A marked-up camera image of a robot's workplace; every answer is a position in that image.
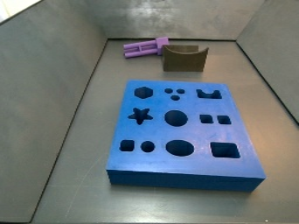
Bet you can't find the blue foam shape board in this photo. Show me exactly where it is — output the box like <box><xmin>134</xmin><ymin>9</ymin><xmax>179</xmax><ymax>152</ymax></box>
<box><xmin>107</xmin><ymin>80</ymin><xmax>267</xmax><ymax>192</ymax></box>

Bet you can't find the purple three prong object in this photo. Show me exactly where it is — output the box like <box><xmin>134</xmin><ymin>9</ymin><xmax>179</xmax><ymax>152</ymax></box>
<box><xmin>123</xmin><ymin>37</ymin><xmax>170</xmax><ymax>59</ymax></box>

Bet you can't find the dark curved fixture stand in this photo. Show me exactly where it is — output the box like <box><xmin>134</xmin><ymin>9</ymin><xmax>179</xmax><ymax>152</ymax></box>
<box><xmin>163</xmin><ymin>45</ymin><xmax>210</xmax><ymax>72</ymax></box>

